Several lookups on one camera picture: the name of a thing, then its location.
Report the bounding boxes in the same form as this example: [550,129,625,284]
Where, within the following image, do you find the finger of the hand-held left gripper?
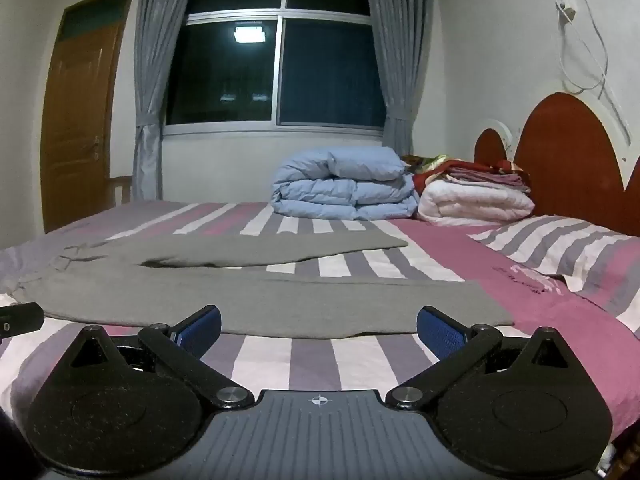
[0,302,45,337]

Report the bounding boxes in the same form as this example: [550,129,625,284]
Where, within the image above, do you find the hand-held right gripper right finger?
[386,305,577,409]

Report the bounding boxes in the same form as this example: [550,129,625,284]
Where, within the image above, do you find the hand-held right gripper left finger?
[66,304,254,409]

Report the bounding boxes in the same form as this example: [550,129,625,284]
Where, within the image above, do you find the grey pants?
[11,232,516,339]

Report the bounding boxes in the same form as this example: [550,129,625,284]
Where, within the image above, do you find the folded white quilt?
[416,177,536,226]

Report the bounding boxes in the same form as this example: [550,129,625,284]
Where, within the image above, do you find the striped pillow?
[472,215,640,333]

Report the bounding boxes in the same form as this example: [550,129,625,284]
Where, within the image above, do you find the light wooden furniture piece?
[110,174,134,207]

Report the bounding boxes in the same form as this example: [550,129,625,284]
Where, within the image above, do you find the folded red and purple blankets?
[401,154,532,192]

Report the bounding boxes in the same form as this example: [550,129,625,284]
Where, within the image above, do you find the folded light blue duvet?
[270,146,420,220]

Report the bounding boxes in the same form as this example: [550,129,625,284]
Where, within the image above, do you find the red wooden headboard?
[473,92,640,237]

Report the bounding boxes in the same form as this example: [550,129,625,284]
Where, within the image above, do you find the brown wooden door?
[40,0,137,234]

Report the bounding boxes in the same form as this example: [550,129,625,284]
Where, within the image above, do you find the grey curtain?
[131,0,203,202]
[362,0,437,157]

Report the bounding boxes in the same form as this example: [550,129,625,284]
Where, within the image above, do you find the sliding glass window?
[164,0,387,136]

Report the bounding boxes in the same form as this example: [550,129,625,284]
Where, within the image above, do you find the white wall socket with cables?
[552,0,632,143]

